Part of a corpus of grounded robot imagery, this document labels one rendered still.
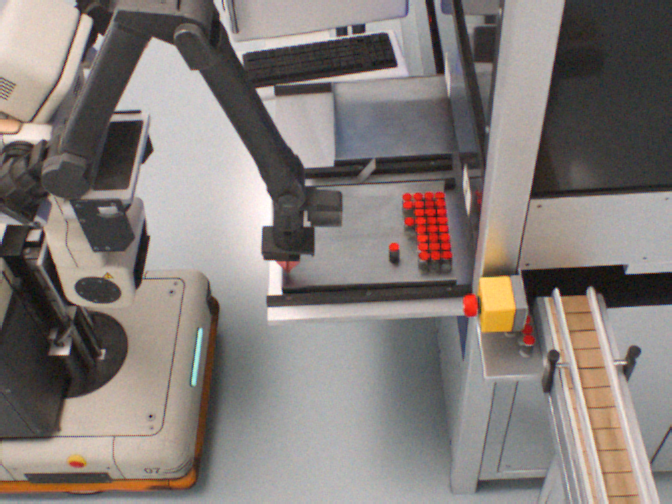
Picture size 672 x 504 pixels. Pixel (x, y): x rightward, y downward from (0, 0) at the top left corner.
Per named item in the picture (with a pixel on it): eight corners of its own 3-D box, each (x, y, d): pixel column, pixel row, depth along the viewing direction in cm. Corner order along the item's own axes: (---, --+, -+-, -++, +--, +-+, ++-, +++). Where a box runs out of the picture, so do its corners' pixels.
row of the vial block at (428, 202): (433, 205, 175) (433, 191, 171) (440, 273, 163) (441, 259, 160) (422, 206, 175) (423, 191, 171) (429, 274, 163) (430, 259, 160)
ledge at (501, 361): (547, 319, 158) (548, 314, 156) (560, 378, 150) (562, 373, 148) (474, 323, 158) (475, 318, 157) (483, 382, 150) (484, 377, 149)
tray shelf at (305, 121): (469, 77, 203) (470, 71, 201) (514, 312, 159) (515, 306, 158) (276, 89, 204) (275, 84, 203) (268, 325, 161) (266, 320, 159)
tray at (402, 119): (472, 84, 198) (473, 73, 195) (487, 161, 182) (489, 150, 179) (332, 93, 199) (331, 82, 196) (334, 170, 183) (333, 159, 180)
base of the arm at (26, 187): (2, 151, 146) (-17, 202, 138) (28, 130, 141) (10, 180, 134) (44, 177, 151) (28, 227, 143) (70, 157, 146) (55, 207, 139)
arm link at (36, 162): (27, 151, 141) (21, 174, 138) (62, 122, 136) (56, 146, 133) (72, 177, 147) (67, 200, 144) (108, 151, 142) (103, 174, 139)
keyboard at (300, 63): (387, 35, 224) (387, 28, 222) (398, 67, 215) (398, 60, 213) (242, 57, 222) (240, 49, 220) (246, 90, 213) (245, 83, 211)
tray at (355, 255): (443, 191, 177) (444, 180, 174) (456, 289, 161) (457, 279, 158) (286, 199, 179) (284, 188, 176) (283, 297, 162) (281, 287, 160)
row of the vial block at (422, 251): (422, 206, 175) (423, 191, 171) (429, 274, 163) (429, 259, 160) (412, 206, 175) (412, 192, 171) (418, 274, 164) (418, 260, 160)
